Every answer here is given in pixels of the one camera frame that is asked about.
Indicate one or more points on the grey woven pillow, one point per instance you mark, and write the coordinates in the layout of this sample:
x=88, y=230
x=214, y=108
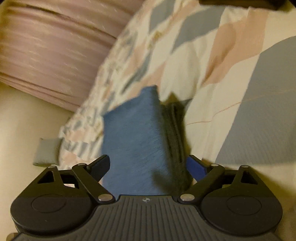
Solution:
x=46, y=151

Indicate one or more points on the blue denim jeans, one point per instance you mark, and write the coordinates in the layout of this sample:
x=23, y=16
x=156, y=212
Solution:
x=131, y=139

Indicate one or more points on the dark cloth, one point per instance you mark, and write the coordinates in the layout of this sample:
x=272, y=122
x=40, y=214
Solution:
x=242, y=3

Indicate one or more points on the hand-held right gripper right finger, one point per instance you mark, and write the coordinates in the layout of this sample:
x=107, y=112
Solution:
x=196, y=169

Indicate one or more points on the pink curtain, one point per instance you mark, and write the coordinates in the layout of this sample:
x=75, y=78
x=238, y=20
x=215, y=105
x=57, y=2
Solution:
x=53, y=48

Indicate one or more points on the checkered pink grey quilt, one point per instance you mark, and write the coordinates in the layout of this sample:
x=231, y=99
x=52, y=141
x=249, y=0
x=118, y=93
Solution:
x=231, y=69

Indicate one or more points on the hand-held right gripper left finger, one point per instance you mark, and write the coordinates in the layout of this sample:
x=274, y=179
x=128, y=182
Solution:
x=100, y=169

